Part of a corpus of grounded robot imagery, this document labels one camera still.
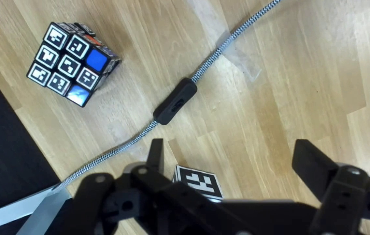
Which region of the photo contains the black white tag Rubik's cube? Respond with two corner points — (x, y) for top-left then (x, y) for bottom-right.
(172, 163), (224, 201)

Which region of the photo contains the multicolour tag-sticker Rubik's cube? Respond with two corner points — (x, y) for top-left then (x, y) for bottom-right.
(26, 21), (123, 108)

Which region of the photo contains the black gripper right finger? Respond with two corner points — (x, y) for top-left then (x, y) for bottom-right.
(291, 138), (370, 235)

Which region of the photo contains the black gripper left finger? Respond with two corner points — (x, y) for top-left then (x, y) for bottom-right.
(65, 137), (183, 235)

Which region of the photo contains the braided lamp cable with switch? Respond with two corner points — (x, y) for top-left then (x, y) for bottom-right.
(0, 0), (283, 235)

